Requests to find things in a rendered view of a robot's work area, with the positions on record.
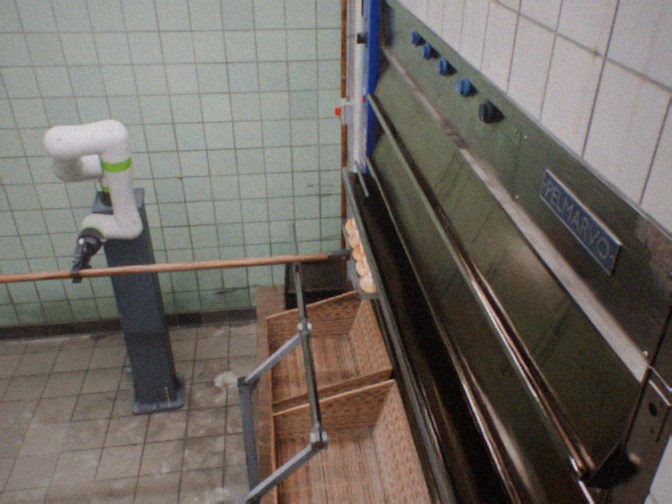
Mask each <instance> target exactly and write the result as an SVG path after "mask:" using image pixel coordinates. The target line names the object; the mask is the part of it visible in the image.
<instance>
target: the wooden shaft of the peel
mask: <svg viewBox="0 0 672 504"><path fill-rule="evenodd" d="M326 260H327V253H317V254H301V255H287V256H272V257H256V258H241V259H226V260H211V261H196V262H180V263H165V264H150V265H135V266H119V267H103V268H88V269H80V271H79V274H70V271H71V270H57V271H41V272H25V273H10V274H0V283H10V282H25V281H41V280H56V279H72V278H87V277H92V276H102V275H117V274H133V273H147V272H163V271H177V270H193V269H207V268H223V267H237V266H252V265H267V264H282V263H296V262H312V261H326Z"/></svg>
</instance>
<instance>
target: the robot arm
mask: <svg viewBox="0 0 672 504"><path fill-rule="evenodd" d="M44 147H45V149H46V151H47V153H48V154H49V155H50V156H51V158H52V159H53V161H52V165H51V167H52V171H53V173H55V175H56V176H57V177H58V178H59V179H61V180H63V181H66V183H75V182H81V181H86V180H93V179H98V180H99V184H100V186H101V189H102V195H101V198H100V199H101V203H102V204H104V205H107V207H113V212H114V215H101V214H92V215H89V216H88V217H85V218H84V219H83V221H82V223H81V231H80V233H79V236H78V238H77V241H75V242H76V244H77V246H76V249H75V252H74V256H73V257H74V258H75V259H74V260H72V262H73V263H74V264H73V266H72V269H71V271H70V274H79V271H80V269H88V268H92V265H91V264H90V261H91V258H92V257H93V256H94V255H96V253H97V252H98V251H99V250H100V249H101V246H102V245H103V242H106V239H113V238H118V239H130V240H134V238H136V237H138V236H139V235H140V234H141V232H142V229H143V224H142V221H141V218H140V215H139V211H138V207H137V201H136V193H134V188H133V162H132V159H131V149H130V141H129V134H128V131H127V129H126V127H125V126H124V125H123V124H120V123H119V122H117V121H113V120H107V121H102V122H97V123H93V124H88V125H81V126H69V125H59V126H55V127H52V128H51V129H49V130H48V132H47V134H46V135H45V138H44Z"/></svg>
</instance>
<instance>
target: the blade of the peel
mask: <svg viewBox="0 0 672 504"><path fill-rule="evenodd" d="M348 220H349V219H341V226H342V231H343V235H344V239H345V243H346V246H347V250H349V251H350V262H351V265H352V269H353V273H354V277H355V281H356V286H357V289H358V293H359V297H361V300H368V299H379V296H378V293H377V292H376V293H365V292H364V291H363V290H362V288H361V278H362V276H359V275H358V273H357V272H356V269H355V266H356V263H357V262H356V261H355V260H354V258H353V255H352V252H353V248H352V247H351V246H350V245H349V242H348V238H349V235H348V234H347V232H346V229H345V225H346V223H347V221H348Z"/></svg>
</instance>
